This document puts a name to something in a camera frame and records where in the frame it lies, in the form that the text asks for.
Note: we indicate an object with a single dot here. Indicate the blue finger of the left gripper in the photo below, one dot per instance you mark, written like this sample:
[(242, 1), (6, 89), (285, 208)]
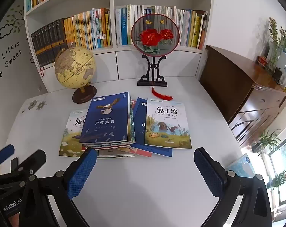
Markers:
[(31, 161), (6, 152)]

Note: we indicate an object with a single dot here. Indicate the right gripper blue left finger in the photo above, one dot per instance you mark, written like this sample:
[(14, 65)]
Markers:
[(82, 172)]

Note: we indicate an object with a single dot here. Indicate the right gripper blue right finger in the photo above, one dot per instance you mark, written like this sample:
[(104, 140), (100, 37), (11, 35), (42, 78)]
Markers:
[(221, 185)]

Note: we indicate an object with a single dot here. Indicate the blue eagle fables book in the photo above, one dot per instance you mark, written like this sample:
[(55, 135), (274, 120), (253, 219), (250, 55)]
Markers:
[(107, 119)]

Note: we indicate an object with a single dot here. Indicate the rabbit book with figures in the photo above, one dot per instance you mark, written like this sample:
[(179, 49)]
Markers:
[(109, 145)]

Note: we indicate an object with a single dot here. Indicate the green insect book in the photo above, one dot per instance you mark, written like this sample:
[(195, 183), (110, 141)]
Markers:
[(132, 125)]

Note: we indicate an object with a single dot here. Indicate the row of black books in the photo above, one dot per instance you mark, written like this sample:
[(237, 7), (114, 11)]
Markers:
[(48, 41)]

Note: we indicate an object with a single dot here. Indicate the light blue box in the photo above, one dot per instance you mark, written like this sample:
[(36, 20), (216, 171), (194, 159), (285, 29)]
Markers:
[(242, 167)]

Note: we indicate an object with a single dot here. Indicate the rabbit book on left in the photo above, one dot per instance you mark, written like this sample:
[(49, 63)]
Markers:
[(70, 145)]

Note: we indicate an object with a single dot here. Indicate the bottom red book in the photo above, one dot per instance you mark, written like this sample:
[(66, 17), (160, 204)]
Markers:
[(122, 152)]

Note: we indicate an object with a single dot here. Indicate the rabbit book on right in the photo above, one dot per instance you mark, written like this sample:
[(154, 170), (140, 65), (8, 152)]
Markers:
[(167, 125)]

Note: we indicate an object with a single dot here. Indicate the plain blue book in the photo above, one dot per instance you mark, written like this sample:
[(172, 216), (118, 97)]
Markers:
[(140, 116)]

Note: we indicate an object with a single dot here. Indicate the red cover book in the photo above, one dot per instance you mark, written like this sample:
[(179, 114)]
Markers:
[(133, 102)]

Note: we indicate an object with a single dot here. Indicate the brown wooden cabinet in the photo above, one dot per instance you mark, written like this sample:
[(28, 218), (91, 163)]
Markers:
[(247, 96)]

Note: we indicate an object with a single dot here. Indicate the antique yellow globe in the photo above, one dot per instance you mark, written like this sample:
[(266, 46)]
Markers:
[(74, 69)]

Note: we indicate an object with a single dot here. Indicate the red tassel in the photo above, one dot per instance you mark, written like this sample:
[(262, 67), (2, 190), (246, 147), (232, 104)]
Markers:
[(159, 95)]

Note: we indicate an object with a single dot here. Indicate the black fan stand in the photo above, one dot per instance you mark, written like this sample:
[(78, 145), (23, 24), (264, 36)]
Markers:
[(152, 76)]

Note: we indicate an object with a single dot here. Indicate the white bookshelf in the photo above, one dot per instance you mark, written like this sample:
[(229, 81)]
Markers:
[(104, 28)]

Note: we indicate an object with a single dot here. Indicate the red embroidered round fan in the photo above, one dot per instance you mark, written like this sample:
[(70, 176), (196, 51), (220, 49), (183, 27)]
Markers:
[(155, 35)]

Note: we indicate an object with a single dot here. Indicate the potted green plant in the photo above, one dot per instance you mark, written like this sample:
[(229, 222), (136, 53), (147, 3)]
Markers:
[(277, 44)]

